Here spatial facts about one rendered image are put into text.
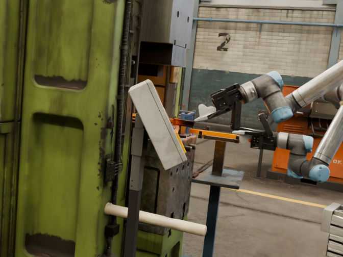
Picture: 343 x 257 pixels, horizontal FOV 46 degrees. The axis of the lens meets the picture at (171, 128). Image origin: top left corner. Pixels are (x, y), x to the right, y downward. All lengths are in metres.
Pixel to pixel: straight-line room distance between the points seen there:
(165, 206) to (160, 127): 0.73
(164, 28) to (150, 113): 0.68
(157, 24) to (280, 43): 7.84
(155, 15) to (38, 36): 0.53
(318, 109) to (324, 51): 4.33
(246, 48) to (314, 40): 1.49
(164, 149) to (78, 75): 0.67
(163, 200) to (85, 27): 0.86
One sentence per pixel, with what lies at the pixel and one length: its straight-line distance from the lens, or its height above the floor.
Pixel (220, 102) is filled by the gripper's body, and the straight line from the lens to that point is 1.54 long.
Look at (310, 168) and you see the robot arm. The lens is 1.80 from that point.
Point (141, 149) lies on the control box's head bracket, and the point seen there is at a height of 0.95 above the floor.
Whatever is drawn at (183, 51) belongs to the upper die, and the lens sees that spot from 2.04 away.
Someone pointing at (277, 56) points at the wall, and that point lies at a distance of 9.60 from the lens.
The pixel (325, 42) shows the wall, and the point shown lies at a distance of 9.55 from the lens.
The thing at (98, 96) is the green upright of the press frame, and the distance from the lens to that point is 1.69.
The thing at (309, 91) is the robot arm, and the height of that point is 1.22.
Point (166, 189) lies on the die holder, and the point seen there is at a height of 0.69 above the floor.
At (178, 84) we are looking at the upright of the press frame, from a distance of 2.46.
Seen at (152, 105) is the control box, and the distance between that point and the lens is 1.27.
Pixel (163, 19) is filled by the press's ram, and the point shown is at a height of 1.47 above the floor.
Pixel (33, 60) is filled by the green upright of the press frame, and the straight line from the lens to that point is 1.89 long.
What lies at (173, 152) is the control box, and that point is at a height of 0.98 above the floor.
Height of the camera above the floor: 1.22
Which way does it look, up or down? 7 degrees down
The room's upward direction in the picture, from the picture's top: 6 degrees clockwise
